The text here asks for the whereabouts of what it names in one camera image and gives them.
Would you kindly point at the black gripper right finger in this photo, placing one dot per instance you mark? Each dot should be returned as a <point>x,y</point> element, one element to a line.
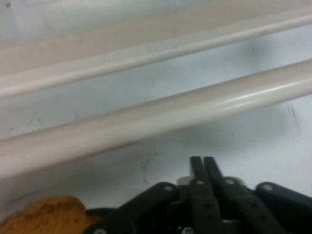
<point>243,204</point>

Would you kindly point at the brown bread slice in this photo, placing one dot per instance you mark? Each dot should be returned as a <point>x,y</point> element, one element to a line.
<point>48,217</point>

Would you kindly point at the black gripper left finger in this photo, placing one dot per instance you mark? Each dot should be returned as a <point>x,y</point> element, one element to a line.
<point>202,195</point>

